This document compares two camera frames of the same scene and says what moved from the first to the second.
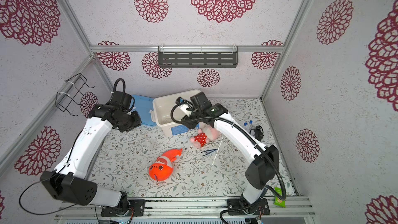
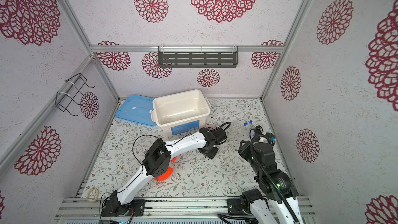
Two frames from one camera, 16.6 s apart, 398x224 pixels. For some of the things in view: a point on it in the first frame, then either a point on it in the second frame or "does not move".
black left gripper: [136, 115] -> [212, 155]
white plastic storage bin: [160, 113] does not move
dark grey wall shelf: [195, 57] does not move
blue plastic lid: [143, 105] does not move
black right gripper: [187, 120] -> [244, 149]
